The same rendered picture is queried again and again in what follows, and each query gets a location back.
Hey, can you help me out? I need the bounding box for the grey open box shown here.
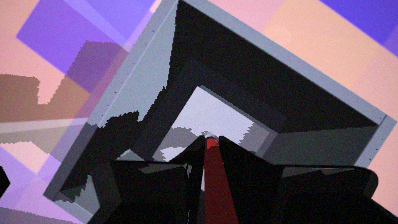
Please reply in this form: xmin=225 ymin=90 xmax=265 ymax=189
xmin=42 ymin=0 xmax=398 ymax=224

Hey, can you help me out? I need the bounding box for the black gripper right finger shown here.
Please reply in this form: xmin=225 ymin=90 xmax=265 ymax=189
xmin=218 ymin=136 xmax=379 ymax=224

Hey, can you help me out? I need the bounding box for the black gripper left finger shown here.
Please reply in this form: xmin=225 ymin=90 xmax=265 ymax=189
xmin=91 ymin=135 xmax=205 ymax=224

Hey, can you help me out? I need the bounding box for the red peg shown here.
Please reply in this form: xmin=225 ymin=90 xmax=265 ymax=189
xmin=204 ymin=139 xmax=239 ymax=224

